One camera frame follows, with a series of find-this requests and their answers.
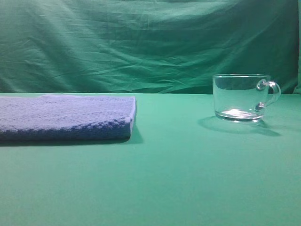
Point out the transparent glass cup with handle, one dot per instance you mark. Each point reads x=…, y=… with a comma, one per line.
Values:
x=243, y=97

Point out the folded blue towel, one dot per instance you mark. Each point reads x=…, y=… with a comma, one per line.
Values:
x=66, y=117

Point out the green backdrop cloth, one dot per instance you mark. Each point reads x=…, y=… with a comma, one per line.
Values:
x=146, y=46

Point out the green table cover cloth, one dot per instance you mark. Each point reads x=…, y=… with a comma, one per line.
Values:
x=182, y=166

